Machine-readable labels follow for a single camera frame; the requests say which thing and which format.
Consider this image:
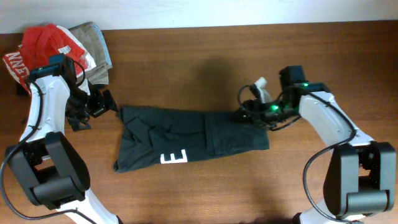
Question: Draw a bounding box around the dark green t-shirt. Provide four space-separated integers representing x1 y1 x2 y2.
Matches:
113 106 270 173

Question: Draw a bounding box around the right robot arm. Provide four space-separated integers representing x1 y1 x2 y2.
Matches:
237 81 396 224

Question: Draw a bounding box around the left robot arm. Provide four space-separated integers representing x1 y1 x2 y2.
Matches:
1 62 122 223

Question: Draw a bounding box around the khaki folded garment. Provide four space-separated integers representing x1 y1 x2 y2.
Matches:
69 22 109 85

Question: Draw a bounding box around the light blue folded garment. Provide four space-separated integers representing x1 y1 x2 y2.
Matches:
93 23 113 69

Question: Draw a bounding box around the black folded garment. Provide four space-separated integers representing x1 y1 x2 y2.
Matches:
16 83 30 97

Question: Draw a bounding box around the red folded t-shirt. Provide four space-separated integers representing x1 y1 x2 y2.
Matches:
2 24 96 92

